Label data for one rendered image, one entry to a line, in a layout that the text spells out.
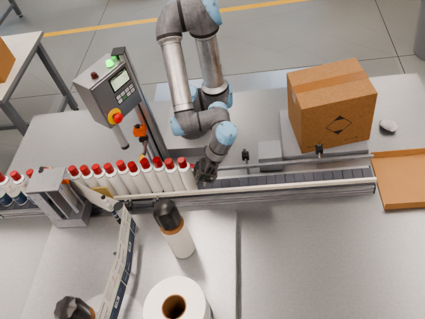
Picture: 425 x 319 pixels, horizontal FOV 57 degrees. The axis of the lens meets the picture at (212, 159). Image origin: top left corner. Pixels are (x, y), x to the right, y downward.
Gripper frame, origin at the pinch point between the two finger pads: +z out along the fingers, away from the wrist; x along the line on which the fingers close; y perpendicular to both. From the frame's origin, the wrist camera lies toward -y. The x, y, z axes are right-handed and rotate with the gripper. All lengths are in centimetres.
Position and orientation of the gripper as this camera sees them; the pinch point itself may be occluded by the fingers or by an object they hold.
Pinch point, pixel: (198, 179)
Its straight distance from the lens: 164.1
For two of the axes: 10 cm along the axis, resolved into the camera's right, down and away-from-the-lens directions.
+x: 9.4, 2.4, 2.3
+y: -0.4, 7.7, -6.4
